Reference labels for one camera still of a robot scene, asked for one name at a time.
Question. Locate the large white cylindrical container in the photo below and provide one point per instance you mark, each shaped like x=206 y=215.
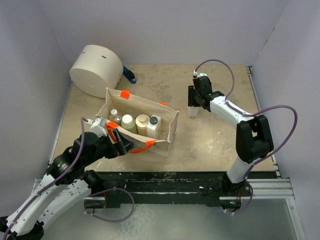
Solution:
x=96 y=69

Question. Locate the white square bottle dark cap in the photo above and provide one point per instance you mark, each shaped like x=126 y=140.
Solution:
x=192 y=111

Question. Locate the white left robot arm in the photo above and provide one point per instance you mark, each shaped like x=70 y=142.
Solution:
x=65 y=182

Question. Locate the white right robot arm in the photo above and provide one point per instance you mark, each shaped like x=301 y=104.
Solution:
x=253 y=139

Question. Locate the small silver cap bottle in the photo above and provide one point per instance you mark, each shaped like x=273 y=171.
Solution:
x=118 y=120

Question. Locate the blue black tool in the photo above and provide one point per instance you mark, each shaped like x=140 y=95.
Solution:
x=129 y=75

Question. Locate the clear bottle white cap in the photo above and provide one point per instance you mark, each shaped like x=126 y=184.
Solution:
x=113 y=114

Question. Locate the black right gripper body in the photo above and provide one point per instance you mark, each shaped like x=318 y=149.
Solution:
x=198 y=96

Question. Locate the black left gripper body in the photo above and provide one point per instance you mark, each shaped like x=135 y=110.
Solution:
x=106 y=148

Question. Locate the canvas bag orange handles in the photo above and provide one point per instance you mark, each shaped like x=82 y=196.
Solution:
x=126 y=103

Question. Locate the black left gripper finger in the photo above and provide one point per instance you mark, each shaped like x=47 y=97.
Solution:
x=113 y=134
x=124 y=146

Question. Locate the beige bottle beige cap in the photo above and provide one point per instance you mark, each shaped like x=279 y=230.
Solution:
x=141 y=122

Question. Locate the green bottle white cap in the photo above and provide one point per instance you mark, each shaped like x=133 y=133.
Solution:
x=129 y=123

